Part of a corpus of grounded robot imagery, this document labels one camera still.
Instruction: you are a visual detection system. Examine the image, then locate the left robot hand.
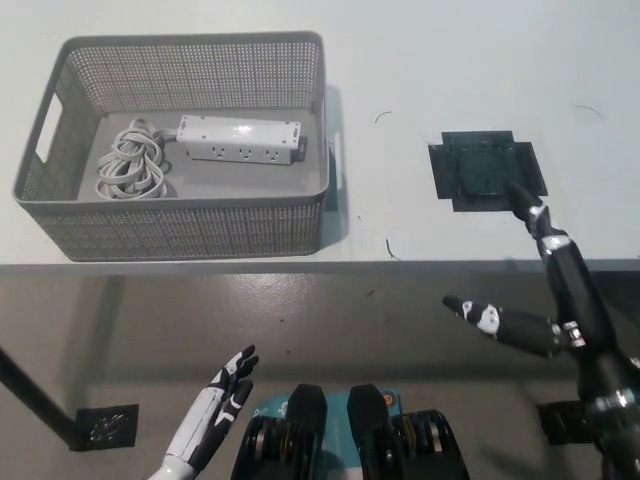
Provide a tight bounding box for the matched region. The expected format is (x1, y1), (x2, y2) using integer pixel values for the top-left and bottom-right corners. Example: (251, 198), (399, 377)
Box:
(164, 344), (260, 464)

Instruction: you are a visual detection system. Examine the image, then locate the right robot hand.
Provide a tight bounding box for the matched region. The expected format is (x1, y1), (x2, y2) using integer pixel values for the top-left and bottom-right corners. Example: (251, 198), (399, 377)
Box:
(442, 183), (640, 480)

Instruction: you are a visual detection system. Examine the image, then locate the white power strip with cord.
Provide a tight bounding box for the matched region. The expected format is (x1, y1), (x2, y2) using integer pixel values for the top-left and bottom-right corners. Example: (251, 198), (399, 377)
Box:
(94, 113), (309, 202)

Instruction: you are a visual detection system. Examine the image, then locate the black floor plate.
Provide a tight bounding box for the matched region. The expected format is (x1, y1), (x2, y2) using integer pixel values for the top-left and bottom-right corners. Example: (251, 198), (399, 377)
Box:
(69, 403), (140, 451)

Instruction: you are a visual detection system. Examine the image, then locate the black teal robot body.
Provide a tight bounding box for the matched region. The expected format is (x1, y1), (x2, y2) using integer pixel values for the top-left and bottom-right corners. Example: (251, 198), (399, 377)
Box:
(229, 383), (471, 480)

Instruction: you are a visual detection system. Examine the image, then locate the black floor tape marker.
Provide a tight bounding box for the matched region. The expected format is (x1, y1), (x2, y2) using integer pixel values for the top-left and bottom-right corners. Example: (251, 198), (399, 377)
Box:
(537, 399), (599, 446)

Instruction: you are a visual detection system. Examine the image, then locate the black square tape mat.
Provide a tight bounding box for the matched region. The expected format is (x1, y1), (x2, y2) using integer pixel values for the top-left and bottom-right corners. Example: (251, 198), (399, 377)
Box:
(427, 129), (549, 214)

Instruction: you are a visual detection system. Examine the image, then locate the black table leg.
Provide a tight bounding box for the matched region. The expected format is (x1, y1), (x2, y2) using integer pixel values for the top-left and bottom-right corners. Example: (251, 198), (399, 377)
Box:
(0, 344), (84, 451)

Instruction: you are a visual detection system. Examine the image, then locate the grey perforated plastic basket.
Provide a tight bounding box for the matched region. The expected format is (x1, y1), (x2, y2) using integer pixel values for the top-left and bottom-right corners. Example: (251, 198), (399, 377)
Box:
(12, 30), (346, 262)

